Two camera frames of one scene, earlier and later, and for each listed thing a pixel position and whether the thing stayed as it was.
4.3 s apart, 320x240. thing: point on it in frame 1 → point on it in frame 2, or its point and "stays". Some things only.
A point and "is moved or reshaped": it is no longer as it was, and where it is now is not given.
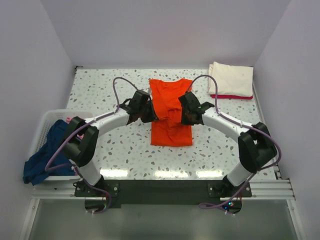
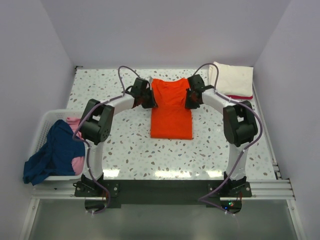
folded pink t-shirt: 232,96 stays
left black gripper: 152,116 → 152,103
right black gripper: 185,121 → 188,105
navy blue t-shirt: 35,167 stays
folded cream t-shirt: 232,80 stays
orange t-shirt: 168,130 is moved or reshaped
